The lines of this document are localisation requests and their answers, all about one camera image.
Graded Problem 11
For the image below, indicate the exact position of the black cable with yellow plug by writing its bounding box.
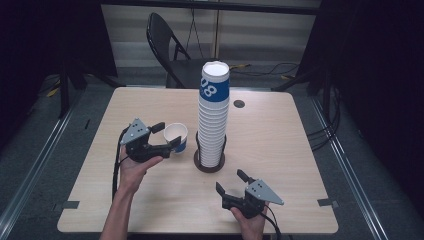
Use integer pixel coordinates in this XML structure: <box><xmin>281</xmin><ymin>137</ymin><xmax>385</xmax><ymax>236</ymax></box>
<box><xmin>229</xmin><ymin>61</ymin><xmax>301</xmax><ymax>81</ymax></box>

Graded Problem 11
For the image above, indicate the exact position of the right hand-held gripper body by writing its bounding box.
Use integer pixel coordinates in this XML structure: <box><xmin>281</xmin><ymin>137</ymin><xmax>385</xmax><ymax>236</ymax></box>
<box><xmin>221</xmin><ymin>178</ymin><xmax>285</xmax><ymax>220</ymax></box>

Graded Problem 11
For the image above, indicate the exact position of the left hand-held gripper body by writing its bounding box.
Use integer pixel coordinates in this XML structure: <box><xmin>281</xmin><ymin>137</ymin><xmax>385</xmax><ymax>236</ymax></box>
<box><xmin>119</xmin><ymin>117</ymin><xmax>173</xmax><ymax>164</ymax></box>

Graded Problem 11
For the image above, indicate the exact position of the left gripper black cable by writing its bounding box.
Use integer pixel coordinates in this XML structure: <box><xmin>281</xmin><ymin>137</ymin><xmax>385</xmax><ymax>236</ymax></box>
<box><xmin>111</xmin><ymin>127</ymin><xmax>130</xmax><ymax>202</ymax></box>

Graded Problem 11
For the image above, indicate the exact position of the black wire cup holder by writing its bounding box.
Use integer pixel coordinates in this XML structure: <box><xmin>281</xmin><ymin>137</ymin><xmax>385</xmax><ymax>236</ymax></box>
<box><xmin>193</xmin><ymin>130</ymin><xmax>228</xmax><ymax>174</ymax></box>

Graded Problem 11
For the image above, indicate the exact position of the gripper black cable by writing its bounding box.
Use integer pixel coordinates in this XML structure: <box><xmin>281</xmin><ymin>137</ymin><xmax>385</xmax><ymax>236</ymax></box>
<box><xmin>111</xmin><ymin>127</ymin><xmax>130</xmax><ymax>202</ymax></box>
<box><xmin>259</xmin><ymin>203</ymin><xmax>283</xmax><ymax>240</ymax></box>

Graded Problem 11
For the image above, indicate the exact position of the yellow floor tape piece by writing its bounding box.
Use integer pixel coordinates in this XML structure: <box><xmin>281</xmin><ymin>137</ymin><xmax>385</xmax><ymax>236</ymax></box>
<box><xmin>46</xmin><ymin>86</ymin><xmax>62</xmax><ymax>99</ymax></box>

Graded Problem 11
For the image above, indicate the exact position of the black folding chair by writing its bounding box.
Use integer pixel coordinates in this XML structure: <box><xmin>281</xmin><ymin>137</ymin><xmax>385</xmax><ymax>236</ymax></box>
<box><xmin>146</xmin><ymin>12</ymin><xmax>223</xmax><ymax>89</ymax></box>

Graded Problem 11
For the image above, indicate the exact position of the person's left hand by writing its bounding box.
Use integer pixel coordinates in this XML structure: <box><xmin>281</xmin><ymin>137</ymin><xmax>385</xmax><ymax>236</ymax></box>
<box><xmin>117</xmin><ymin>144</ymin><xmax>165</xmax><ymax>198</ymax></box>

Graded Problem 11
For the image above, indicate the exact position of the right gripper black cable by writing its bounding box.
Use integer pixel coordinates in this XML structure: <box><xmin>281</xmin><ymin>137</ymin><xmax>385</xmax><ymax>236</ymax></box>
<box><xmin>259</xmin><ymin>203</ymin><xmax>283</xmax><ymax>240</ymax></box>

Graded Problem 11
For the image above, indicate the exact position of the black metal stand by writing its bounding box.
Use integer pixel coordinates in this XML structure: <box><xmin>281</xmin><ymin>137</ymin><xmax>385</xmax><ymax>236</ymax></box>
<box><xmin>271</xmin><ymin>65</ymin><xmax>334</xmax><ymax>98</ymax></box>
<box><xmin>57</xmin><ymin>63</ymin><xmax>126</xmax><ymax>120</ymax></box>

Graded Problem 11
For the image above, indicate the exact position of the stack of paper cups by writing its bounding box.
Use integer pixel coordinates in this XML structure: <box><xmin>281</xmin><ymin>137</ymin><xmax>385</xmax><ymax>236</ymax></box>
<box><xmin>197</xmin><ymin>60</ymin><xmax>231</xmax><ymax>168</ymax></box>

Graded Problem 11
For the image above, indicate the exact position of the metal floor rail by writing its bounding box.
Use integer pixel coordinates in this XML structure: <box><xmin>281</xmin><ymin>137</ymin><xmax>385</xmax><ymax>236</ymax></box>
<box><xmin>309</xmin><ymin>95</ymin><xmax>392</xmax><ymax>240</ymax></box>
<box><xmin>0</xmin><ymin>91</ymin><xmax>85</xmax><ymax>232</ymax></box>

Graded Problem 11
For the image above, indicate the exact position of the bundle of black floor cables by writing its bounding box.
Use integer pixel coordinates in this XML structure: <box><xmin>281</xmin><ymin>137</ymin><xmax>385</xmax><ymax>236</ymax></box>
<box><xmin>306</xmin><ymin>85</ymin><xmax>343</xmax><ymax>153</ymax></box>

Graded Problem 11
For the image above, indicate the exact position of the person's right hand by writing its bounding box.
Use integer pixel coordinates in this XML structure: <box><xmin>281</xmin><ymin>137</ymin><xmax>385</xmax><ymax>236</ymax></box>
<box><xmin>229</xmin><ymin>199</ymin><xmax>270</xmax><ymax>240</ymax></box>

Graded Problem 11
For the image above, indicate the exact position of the blue white paper cup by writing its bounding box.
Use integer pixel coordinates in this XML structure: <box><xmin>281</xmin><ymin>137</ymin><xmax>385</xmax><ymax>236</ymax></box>
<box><xmin>163</xmin><ymin>122</ymin><xmax>189</xmax><ymax>155</ymax></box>

